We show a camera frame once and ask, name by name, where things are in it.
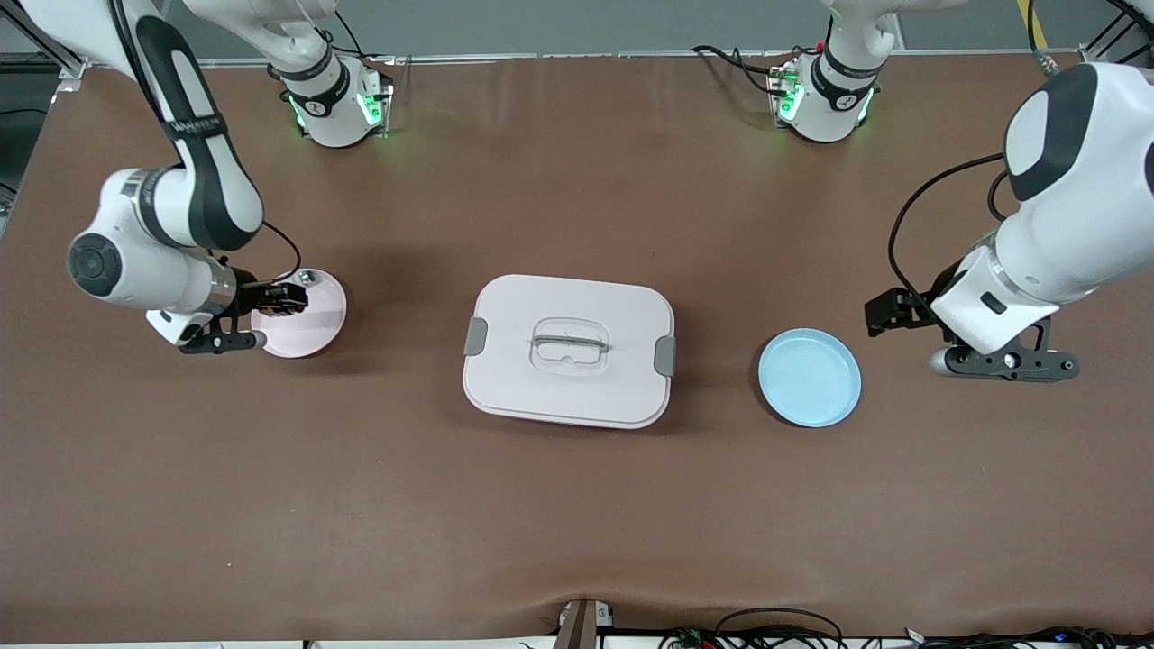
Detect aluminium frame profile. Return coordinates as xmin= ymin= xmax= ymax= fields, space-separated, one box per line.
xmin=0 ymin=18 xmax=91 ymax=93
xmin=1079 ymin=0 xmax=1154 ymax=73

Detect pink round plate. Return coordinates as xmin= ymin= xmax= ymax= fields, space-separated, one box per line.
xmin=251 ymin=268 xmax=348 ymax=360

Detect silver table edge rail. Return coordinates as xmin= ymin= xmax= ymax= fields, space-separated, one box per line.
xmin=194 ymin=50 xmax=1087 ymax=69

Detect light blue round plate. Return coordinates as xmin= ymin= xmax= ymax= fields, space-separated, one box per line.
xmin=757 ymin=328 xmax=863 ymax=428

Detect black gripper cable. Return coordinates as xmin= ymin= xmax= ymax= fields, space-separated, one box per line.
xmin=260 ymin=220 xmax=304 ymax=282
xmin=888 ymin=151 xmax=1015 ymax=313

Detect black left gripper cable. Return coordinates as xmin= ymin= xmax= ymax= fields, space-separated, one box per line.
xmin=888 ymin=151 xmax=1015 ymax=313

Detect white lidded box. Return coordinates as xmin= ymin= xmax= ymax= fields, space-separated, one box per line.
xmin=462 ymin=274 xmax=676 ymax=430

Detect black arm base cable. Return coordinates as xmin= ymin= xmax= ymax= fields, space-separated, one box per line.
xmin=317 ymin=9 xmax=366 ymax=62
xmin=691 ymin=44 xmax=796 ymax=96

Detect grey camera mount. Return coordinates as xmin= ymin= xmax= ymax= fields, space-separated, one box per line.
xmin=554 ymin=599 xmax=616 ymax=649

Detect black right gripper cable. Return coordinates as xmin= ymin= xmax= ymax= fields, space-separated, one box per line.
xmin=260 ymin=220 xmax=304 ymax=282

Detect black cable bundle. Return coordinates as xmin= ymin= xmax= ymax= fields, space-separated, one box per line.
xmin=902 ymin=626 xmax=1154 ymax=649
xmin=658 ymin=608 xmax=848 ymax=649

